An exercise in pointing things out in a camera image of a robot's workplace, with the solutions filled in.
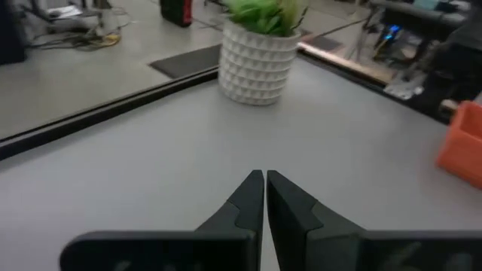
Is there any wooden table edge board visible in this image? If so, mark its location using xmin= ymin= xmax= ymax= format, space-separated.
xmin=297 ymin=40 xmax=397 ymax=86

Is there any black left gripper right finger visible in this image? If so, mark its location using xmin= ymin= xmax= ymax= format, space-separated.
xmin=266 ymin=169 xmax=482 ymax=271

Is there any tangle of floor cables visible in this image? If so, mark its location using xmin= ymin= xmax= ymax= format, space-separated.
xmin=26 ymin=20 xmax=122 ymax=53

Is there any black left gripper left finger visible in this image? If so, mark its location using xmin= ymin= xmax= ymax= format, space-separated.
xmin=59 ymin=169 xmax=265 ymax=271

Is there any red and black toolbox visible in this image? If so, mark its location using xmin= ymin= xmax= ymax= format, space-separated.
xmin=160 ymin=0 xmax=194 ymax=28

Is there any black tripod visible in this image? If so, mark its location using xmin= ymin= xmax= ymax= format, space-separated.
xmin=345 ymin=6 xmax=378 ymax=62

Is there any potted plant triangle-pattern pot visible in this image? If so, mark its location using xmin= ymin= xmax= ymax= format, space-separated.
xmin=218 ymin=0 xmax=310 ymax=107

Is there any black table edge rail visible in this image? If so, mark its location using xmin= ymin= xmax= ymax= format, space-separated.
xmin=0 ymin=67 xmax=220 ymax=162

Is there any black floor mat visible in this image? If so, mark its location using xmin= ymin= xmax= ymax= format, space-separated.
xmin=148 ymin=44 xmax=223 ymax=80

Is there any orange plastic slotted basket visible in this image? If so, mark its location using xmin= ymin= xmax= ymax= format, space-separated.
xmin=435 ymin=100 xmax=482 ymax=190

